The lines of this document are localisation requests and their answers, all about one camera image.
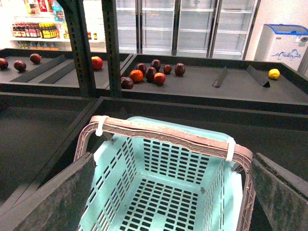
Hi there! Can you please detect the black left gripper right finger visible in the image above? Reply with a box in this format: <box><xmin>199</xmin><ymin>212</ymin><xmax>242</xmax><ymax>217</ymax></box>
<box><xmin>250</xmin><ymin>153</ymin><xmax>308</xmax><ymax>231</ymax></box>

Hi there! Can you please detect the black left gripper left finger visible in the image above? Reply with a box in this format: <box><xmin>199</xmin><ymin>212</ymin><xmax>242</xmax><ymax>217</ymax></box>
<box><xmin>0</xmin><ymin>153</ymin><xmax>95</xmax><ymax>231</ymax></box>

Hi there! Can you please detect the light blue plastic basket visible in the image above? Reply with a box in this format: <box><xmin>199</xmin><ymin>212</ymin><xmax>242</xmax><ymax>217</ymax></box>
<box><xmin>77</xmin><ymin>116</ymin><xmax>244</xmax><ymax>231</ymax></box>

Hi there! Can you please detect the brown basket handle pair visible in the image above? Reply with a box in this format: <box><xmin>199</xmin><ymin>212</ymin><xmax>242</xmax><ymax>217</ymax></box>
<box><xmin>75</xmin><ymin>116</ymin><xmax>256</xmax><ymax>231</ymax></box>

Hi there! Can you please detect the small red apple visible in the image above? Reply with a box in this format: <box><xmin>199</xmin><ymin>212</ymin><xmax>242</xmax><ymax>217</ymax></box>
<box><xmin>154</xmin><ymin>73</ymin><xmax>166</xmax><ymax>85</ymax></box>

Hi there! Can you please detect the white zip tie right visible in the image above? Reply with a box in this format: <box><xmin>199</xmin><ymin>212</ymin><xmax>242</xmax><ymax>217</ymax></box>
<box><xmin>226</xmin><ymin>137</ymin><xmax>236</xmax><ymax>162</ymax></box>

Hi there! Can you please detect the white zip tie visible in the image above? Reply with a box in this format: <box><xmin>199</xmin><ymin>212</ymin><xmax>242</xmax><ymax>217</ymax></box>
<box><xmin>95</xmin><ymin>115</ymin><xmax>109</xmax><ymax>137</ymax></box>
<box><xmin>226</xmin><ymin>137</ymin><xmax>236</xmax><ymax>162</ymax></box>

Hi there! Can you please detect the white zip tie left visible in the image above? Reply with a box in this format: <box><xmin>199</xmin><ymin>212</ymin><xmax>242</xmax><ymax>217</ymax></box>
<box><xmin>95</xmin><ymin>115</ymin><xmax>109</xmax><ymax>137</ymax></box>

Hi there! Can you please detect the black display tray right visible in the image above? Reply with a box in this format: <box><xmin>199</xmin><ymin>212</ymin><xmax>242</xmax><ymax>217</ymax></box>
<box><xmin>120</xmin><ymin>54</ymin><xmax>308</xmax><ymax>115</ymax></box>

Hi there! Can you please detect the black display tray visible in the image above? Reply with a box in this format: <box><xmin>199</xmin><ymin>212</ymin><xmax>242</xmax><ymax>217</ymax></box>
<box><xmin>0</xmin><ymin>48</ymin><xmax>134</xmax><ymax>97</ymax></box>
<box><xmin>120</xmin><ymin>54</ymin><xmax>308</xmax><ymax>115</ymax></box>

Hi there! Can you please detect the black divider strip right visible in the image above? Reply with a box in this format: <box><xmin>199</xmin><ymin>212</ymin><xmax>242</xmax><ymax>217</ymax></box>
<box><xmin>246</xmin><ymin>65</ymin><xmax>270</xmax><ymax>88</ymax></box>

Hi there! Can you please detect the black divider strip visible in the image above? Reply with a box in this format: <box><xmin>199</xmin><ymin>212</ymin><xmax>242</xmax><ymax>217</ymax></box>
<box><xmin>246</xmin><ymin>65</ymin><xmax>270</xmax><ymax>88</ymax></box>
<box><xmin>212</xmin><ymin>66</ymin><xmax>228</xmax><ymax>88</ymax></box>

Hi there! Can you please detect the yellow lemon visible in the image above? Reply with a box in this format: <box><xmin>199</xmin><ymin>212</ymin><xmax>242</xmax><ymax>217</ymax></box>
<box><xmin>268</xmin><ymin>68</ymin><xmax>280</xmax><ymax>80</ymax></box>

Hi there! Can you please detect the black divider tray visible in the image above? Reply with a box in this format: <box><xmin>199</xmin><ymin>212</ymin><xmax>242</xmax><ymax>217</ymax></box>
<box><xmin>39</xmin><ymin>62</ymin><xmax>75</xmax><ymax>84</ymax></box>
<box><xmin>10</xmin><ymin>55</ymin><xmax>67</xmax><ymax>83</ymax></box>

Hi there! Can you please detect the black divider strip left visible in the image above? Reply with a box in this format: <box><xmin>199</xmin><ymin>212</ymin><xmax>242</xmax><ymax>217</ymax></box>
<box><xmin>212</xmin><ymin>66</ymin><xmax>228</xmax><ymax>88</ymax></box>

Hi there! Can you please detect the dark red fruit front left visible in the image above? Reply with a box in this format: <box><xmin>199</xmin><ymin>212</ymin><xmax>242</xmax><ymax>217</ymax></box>
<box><xmin>121</xmin><ymin>77</ymin><xmax>134</xmax><ymax>90</ymax></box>

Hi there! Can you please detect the black display tray left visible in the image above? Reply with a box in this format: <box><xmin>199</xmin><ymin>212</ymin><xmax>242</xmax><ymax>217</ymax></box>
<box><xmin>0</xmin><ymin>48</ymin><xmax>134</xmax><ymax>97</ymax></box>

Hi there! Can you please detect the dark fruit tray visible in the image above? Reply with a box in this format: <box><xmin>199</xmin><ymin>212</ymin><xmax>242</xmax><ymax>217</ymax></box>
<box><xmin>29</xmin><ymin>53</ymin><xmax>42</xmax><ymax>64</ymax></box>
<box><xmin>13</xmin><ymin>60</ymin><xmax>26</xmax><ymax>72</ymax></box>

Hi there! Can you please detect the dark fruit left tray back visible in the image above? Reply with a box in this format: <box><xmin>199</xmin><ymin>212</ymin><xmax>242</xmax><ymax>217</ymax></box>
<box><xmin>29</xmin><ymin>53</ymin><xmax>42</xmax><ymax>64</ymax></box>

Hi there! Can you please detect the white chest freezer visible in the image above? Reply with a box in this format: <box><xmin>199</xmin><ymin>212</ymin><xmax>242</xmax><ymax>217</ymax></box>
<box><xmin>254</xmin><ymin>24</ymin><xmax>308</xmax><ymax>71</ymax></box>

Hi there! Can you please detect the orange fruit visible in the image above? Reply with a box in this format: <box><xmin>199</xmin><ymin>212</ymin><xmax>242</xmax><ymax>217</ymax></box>
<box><xmin>129</xmin><ymin>70</ymin><xmax>143</xmax><ymax>83</ymax></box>

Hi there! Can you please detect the dark fruit far left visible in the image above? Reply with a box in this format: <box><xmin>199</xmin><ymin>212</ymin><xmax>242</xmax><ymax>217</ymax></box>
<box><xmin>0</xmin><ymin>58</ymin><xmax>9</xmax><ymax>70</ymax></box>

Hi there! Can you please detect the dark red fruit centre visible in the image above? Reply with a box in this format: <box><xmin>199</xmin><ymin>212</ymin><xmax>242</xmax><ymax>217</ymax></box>
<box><xmin>145</xmin><ymin>67</ymin><xmax>157</xmax><ymax>82</ymax></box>

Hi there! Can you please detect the dark red fruit back left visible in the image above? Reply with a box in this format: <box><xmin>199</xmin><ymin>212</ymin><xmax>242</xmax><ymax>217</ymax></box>
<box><xmin>136</xmin><ymin>63</ymin><xmax>147</xmax><ymax>75</ymax></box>

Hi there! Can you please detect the dark red fruit right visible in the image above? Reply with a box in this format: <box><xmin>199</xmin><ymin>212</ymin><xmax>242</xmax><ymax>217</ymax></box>
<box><xmin>175</xmin><ymin>63</ymin><xmax>186</xmax><ymax>77</ymax></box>

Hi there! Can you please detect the small dark red fruit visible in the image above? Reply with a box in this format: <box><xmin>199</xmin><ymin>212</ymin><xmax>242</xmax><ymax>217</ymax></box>
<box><xmin>163</xmin><ymin>64</ymin><xmax>172</xmax><ymax>75</ymax></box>

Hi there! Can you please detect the shelf with sauce bottles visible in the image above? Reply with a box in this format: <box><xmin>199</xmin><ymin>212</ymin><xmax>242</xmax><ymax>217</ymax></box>
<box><xmin>0</xmin><ymin>0</ymin><xmax>106</xmax><ymax>52</ymax></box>

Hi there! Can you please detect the glass door refrigerator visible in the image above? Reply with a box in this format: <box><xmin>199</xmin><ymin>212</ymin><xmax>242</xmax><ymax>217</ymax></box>
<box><xmin>116</xmin><ymin>0</ymin><xmax>260</xmax><ymax>60</ymax></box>

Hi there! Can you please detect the red apple behind post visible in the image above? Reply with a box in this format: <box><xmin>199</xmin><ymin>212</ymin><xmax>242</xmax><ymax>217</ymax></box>
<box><xmin>91</xmin><ymin>56</ymin><xmax>103</xmax><ymax>71</ymax></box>

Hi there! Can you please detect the black metal post left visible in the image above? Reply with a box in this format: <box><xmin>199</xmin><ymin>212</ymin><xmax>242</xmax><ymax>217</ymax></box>
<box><xmin>58</xmin><ymin>0</ymin><xmax>96</xmax><ymax>97</ymax></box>

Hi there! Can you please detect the black metal post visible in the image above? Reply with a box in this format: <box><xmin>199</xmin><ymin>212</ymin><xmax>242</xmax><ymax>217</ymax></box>
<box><xmin>58</xmin><ymin>0</ymin><xmax>96</xmax><ymax>97</ymax></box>
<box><xmin>102</xmin><ymin>0</ymin><xmax>122</xmax><ymax>98</ymax></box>

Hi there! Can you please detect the black metal post right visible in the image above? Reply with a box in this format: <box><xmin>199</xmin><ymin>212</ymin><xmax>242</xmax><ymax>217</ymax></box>
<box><xmin>102</xmin><ymin>0</ymin><xmax>122</xmax><ymax>98</ymax></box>

